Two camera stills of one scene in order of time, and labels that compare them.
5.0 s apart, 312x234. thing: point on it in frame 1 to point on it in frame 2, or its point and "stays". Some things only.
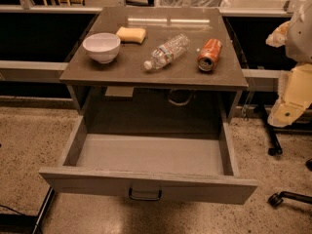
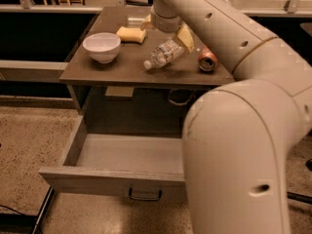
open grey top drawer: [175, 167] stays
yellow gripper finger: [279, 35] to [147, 23]
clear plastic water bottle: [165, 53] stays
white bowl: [102, 47] stays
